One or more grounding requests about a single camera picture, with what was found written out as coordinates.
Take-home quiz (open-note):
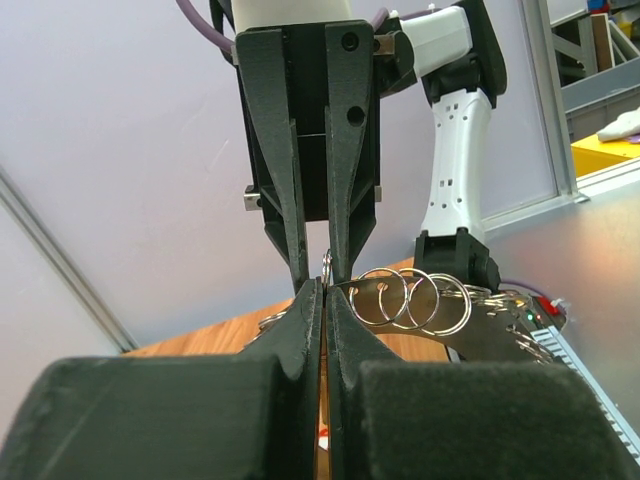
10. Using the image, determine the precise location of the metal disc with keyrings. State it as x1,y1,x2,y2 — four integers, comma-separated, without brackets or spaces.
257,249,554,366

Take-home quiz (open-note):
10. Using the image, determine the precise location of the yellow plastic bin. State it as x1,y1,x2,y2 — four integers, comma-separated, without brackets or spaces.
571,134,639,177

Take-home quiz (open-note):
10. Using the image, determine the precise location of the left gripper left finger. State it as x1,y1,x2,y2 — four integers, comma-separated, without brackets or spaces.
1,280,323,479

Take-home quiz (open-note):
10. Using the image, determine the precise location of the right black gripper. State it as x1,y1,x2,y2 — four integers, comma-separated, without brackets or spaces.
232,19,384,291

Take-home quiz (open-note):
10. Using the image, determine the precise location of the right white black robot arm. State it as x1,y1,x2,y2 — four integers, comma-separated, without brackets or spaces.
231,1,507,291

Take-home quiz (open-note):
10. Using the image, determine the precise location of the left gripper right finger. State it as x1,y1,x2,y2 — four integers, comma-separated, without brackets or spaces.
326,287,630,479

